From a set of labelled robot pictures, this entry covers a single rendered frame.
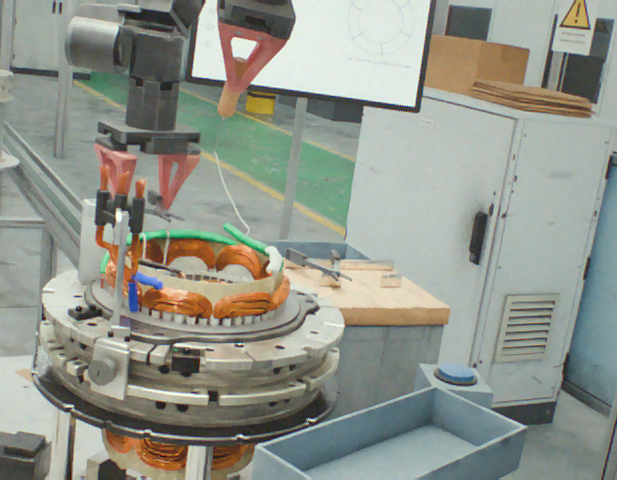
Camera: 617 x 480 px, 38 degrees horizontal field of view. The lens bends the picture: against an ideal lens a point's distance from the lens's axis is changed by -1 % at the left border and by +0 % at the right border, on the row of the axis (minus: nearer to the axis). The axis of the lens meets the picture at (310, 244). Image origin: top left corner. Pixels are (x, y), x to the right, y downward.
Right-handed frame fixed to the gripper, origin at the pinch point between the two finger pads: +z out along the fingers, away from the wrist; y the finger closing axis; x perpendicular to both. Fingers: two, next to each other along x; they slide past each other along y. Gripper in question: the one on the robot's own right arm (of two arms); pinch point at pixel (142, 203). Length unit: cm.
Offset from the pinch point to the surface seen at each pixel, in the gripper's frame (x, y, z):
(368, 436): 37.4, -4.4, 12.2
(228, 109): 15.0, 0.0, -14.0
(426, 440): 38.9, -11.0, 13.4
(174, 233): 6.5, -0.6, 1.7
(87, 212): 5.0, 9.4, -0.8
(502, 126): -102, -194, 10
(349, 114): -260, -268, 37
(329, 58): -61, -78, -12
